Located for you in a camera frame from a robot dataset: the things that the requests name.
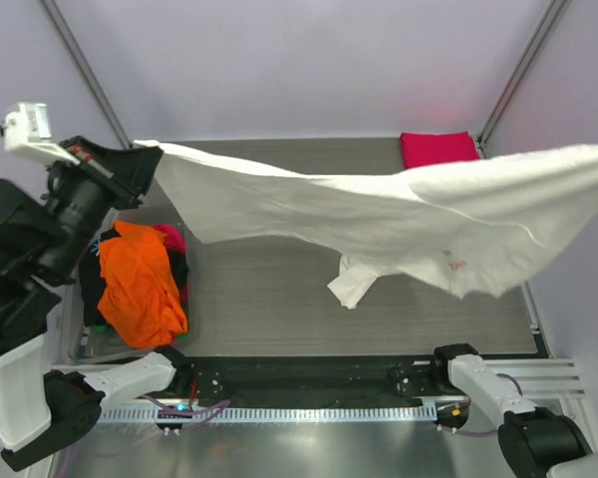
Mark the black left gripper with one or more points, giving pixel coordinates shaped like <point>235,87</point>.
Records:
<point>128,174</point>

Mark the white t-shirt with red print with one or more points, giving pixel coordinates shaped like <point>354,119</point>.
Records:
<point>482,226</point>

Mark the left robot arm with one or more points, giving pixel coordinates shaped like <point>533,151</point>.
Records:
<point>43,411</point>

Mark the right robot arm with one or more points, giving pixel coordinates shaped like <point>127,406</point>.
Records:
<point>534,441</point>

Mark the magenta t-shirt in bin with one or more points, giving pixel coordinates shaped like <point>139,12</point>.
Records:
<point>172,237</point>

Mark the clear plastic bin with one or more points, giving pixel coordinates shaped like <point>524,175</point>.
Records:
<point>78,347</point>

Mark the orange t-shirt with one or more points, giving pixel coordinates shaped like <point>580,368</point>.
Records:
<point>141,300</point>

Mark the green t-shirt in bin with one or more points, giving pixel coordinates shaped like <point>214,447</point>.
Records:
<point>107,333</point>

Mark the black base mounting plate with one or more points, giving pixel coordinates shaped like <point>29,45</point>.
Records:
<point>344,382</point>

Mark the folded magenta t-shirt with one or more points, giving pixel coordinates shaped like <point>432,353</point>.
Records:
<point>420,150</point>

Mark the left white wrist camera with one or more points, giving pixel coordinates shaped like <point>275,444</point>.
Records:
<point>26,133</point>

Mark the left aluminium frame post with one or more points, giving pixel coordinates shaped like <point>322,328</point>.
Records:
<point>59,24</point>

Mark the aluminium frame post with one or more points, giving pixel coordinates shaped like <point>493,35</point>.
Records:
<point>547,24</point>
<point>59,24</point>

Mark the white slotted cable duct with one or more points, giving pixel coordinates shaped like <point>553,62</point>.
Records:
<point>145,412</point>

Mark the right aluminium frame post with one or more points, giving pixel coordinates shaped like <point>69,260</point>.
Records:
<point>547,24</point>

